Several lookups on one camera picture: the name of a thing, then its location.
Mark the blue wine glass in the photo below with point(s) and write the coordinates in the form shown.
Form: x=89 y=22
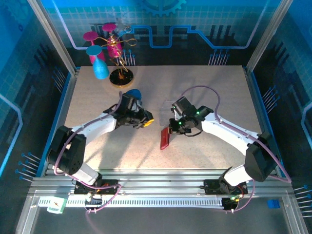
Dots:
x=100 y=69

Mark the small black circuit board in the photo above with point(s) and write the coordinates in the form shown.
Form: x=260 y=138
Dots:
x=229 y=202
x=96 y=201

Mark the small blue block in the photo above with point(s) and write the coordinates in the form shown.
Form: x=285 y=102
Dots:
x=273 y=203

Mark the blue and white small container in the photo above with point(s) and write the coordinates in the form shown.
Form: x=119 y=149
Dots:
x=134 y=93

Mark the green white tag box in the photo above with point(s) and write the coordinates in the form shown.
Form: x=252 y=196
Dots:
x=56 y=205

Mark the pink wine glass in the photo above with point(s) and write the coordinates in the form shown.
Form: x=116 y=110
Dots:
x=90 y=36
x=109 y=27

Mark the aluminium frame post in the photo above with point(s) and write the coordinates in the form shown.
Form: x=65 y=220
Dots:
x=268 y=36
x=54 y=36

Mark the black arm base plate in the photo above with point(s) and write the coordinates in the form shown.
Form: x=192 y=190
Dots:
x=109 y=186
x=212 y=186

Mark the aluminium front frame beam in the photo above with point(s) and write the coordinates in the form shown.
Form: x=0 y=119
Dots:
x=158 y=181

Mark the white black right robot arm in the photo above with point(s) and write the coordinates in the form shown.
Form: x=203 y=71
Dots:
x=224 y=131

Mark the red leather card holder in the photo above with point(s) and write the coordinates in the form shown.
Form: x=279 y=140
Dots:
x=164 y=140

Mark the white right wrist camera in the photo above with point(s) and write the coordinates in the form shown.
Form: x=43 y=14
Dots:
x=173 y=110

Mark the aluminium side rail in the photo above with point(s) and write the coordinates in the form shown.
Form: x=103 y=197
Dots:
x=69 y=92
x=254 y=92

